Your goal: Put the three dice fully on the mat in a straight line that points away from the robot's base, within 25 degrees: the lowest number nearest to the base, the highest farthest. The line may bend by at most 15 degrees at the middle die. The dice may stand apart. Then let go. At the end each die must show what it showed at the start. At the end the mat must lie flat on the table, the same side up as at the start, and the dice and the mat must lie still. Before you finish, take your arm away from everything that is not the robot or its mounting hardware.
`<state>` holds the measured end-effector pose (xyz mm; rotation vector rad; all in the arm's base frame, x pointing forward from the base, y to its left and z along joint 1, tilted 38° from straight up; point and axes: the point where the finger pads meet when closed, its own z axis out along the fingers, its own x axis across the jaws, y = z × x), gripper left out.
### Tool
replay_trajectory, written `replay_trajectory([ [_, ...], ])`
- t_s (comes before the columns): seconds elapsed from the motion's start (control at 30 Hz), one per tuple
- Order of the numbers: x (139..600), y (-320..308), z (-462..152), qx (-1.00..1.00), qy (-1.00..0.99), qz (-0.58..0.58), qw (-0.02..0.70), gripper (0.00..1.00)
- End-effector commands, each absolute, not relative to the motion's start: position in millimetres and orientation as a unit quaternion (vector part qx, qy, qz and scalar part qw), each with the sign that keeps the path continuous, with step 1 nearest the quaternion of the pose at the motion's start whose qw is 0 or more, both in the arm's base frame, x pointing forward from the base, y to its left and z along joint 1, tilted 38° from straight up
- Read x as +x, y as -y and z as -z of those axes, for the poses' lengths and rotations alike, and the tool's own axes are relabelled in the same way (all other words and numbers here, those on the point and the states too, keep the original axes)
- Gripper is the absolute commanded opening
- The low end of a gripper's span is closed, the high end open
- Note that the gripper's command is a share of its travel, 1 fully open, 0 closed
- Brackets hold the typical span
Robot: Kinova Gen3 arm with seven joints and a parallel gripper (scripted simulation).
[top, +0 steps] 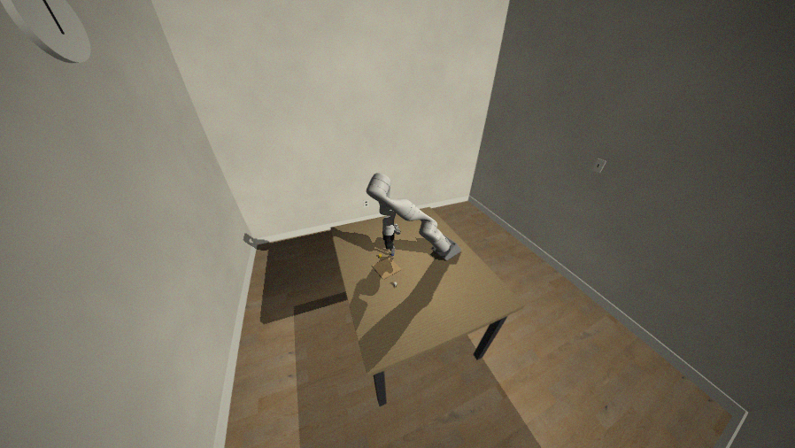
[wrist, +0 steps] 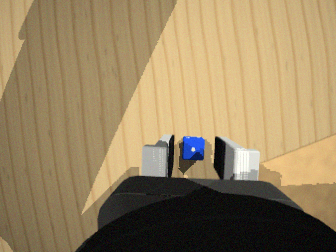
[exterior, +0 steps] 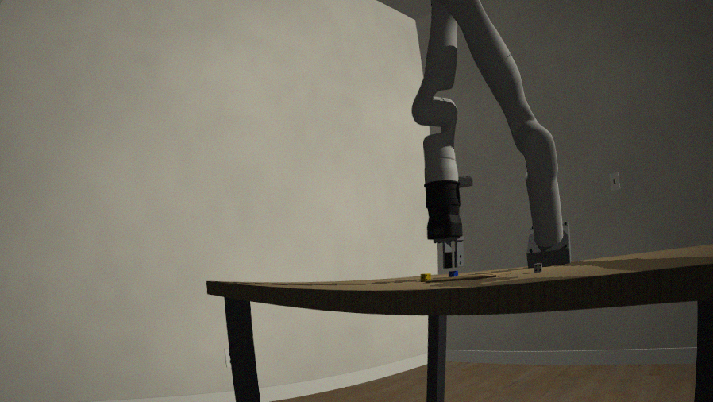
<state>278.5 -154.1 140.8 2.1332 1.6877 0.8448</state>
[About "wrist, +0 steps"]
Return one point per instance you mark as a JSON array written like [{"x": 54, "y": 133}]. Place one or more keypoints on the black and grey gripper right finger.
[{"x": 234, "y": 162}]

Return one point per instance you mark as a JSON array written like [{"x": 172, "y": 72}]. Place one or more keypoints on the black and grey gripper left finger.
[{"x": 158, "y": 159}]

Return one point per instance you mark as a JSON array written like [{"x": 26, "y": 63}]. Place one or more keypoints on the blue die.
[{"x": 193, "y": 148}]

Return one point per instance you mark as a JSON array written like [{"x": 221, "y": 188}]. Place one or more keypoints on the tan flat mat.
[{"x": 307, "y": 175}]

